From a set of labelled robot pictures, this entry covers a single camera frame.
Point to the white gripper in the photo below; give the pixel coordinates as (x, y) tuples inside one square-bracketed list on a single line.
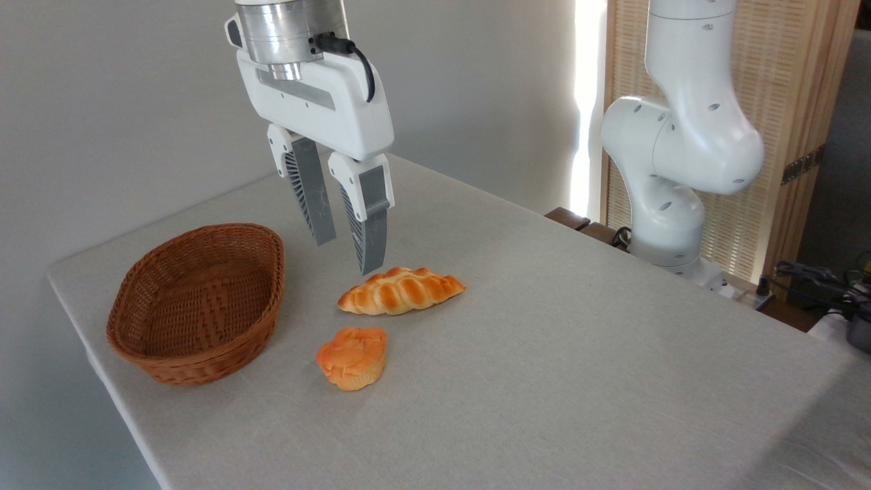
[(340, 109)]

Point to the round orange bread bun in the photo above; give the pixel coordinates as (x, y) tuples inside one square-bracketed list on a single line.
[(352, 357)]

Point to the long braided bread loaf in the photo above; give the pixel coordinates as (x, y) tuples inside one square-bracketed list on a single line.
[(401, 291)]

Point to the brown woven wicker basket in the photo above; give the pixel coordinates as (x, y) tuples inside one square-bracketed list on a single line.
[(197, 306)]

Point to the dark brown wooden block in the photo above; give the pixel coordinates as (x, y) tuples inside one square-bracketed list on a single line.
[(602, 235), (567, 218)]

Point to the light grey tablecloth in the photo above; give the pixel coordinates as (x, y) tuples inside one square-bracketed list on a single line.
[(578, 381)]

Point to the white power strip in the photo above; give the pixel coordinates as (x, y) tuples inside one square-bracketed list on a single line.
[(748, 294)]

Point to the dark metal screen hinge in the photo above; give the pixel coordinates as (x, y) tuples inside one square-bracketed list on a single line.
[(803, 165)]

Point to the bamboo folding screen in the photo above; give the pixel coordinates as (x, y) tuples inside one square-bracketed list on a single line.
[(789, 75)]

